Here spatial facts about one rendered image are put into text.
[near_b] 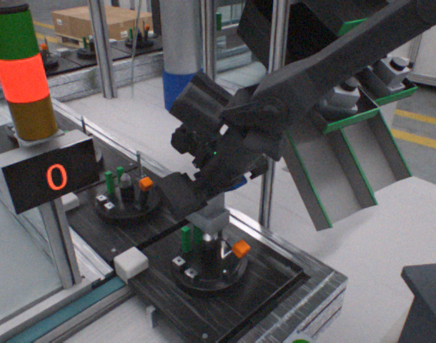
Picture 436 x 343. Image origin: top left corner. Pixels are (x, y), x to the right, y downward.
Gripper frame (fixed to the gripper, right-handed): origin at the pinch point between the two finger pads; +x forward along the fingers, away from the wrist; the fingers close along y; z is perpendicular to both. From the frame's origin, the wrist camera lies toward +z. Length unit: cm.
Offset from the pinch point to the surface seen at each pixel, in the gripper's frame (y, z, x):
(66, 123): -9, 50, 55
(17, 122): 21.2, 17.0, -6.7
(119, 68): -55, 84, 84
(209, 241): 0.5, -6.8, 6.6
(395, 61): -40.9, 1.4, -16.0
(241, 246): 0.0, -10.6, -0.2
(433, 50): -388, 43, 121
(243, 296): 0.3, -17.3, 7.5
